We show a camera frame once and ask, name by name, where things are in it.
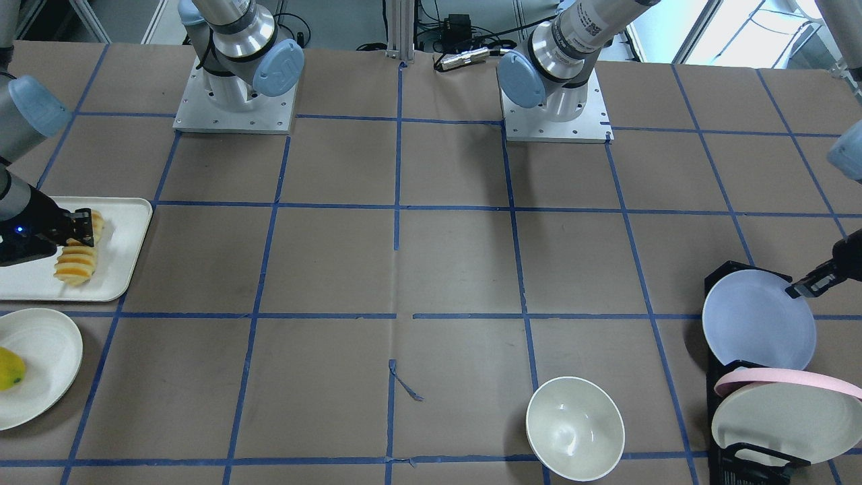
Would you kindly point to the cream plate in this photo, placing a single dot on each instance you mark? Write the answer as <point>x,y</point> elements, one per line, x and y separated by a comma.
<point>52,348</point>

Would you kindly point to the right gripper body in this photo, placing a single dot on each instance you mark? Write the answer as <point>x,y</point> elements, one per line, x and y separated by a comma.
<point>42,217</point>

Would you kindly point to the white tray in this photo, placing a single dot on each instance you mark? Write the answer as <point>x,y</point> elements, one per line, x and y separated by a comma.
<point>127,221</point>

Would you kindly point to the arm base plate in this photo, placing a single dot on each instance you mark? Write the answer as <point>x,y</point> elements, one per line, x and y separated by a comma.
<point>570,115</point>
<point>213,104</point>

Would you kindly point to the yellow lemon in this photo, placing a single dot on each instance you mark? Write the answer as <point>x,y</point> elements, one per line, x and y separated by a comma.
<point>13,369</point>

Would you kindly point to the striped bread roll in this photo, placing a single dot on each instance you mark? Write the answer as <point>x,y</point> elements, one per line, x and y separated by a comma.
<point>97,226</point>

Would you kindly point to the white plate in rack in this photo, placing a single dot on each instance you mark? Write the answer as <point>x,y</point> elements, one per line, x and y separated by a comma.
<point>807,422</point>

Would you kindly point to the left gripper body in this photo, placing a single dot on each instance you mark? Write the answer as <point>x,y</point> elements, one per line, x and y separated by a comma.
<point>848,259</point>

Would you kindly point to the aluminium frame post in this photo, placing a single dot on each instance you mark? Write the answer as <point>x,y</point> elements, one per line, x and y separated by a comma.
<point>400,22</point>

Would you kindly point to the cream bowl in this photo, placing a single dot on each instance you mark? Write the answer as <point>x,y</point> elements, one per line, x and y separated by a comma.
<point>575,429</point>

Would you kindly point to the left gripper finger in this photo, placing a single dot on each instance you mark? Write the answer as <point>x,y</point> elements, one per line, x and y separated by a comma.
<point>813,286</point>
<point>823,269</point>

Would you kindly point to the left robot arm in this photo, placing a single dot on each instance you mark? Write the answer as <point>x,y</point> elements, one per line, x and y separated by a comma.
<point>561,51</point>

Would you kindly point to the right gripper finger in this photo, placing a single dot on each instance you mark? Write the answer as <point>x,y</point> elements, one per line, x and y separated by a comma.
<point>82,218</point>
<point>81,238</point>

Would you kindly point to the black dish rack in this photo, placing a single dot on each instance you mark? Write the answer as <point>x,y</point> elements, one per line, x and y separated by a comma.
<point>742,463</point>

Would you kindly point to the blue plate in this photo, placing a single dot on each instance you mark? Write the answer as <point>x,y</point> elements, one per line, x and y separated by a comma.
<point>748,316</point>

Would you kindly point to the pink plate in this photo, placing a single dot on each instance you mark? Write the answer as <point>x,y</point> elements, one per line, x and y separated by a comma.
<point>736,379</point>

